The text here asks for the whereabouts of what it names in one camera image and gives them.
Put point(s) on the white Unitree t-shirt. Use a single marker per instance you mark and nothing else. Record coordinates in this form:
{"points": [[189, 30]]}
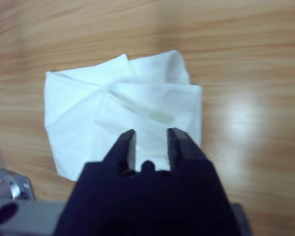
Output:
{"points": [[113, 98]]}

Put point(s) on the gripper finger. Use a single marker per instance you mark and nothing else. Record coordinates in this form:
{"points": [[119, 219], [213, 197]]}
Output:
{"points": [[184, 150], [127, 150]]}

